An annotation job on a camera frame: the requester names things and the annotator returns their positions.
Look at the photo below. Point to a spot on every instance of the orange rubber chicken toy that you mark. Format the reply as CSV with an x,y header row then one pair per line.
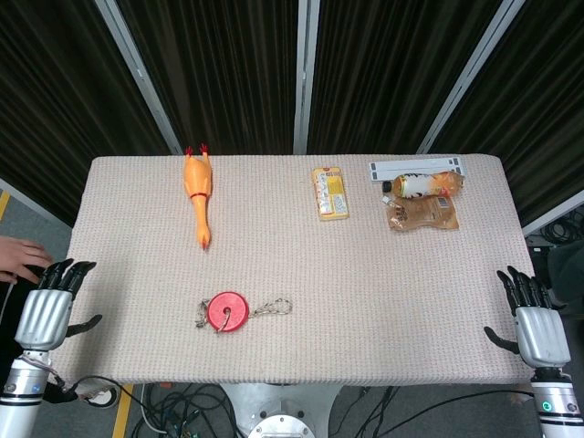
x,y
199,191

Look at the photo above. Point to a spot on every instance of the beige woven table cloth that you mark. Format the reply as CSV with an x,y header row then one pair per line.
x,y
292,274

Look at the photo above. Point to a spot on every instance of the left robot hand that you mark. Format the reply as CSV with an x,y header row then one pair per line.
x,y
43,315

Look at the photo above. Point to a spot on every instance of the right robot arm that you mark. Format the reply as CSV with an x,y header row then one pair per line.
x,y
554,401

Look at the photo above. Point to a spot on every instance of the brown snack bag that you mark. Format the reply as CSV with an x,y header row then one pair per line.
x,y
422,213

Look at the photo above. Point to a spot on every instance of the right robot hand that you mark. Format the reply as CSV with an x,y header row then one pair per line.
x,y
540,328

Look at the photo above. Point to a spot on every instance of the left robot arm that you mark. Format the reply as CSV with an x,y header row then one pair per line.
x,y
20,392

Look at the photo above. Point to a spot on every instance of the black chair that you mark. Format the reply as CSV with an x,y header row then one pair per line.
x,y
563,274

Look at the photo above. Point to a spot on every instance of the yellow snack packet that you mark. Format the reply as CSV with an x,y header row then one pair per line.
x,y
330,194

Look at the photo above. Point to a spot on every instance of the white power strip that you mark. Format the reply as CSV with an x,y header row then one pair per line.
x,y
417,168

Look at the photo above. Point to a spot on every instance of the aluminium frame post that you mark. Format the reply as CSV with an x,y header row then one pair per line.
x,y
306,75
139,75
470,75

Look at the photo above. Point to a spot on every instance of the orange drink bottle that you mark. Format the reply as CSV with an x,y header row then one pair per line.
x,y
426,184

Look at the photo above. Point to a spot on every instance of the person's hand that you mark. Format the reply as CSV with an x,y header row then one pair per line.
x,y
20,264

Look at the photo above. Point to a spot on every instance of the red disc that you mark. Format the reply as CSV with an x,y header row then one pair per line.
x,y
227,311

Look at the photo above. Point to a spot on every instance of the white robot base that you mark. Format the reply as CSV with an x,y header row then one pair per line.
x,y
280,410

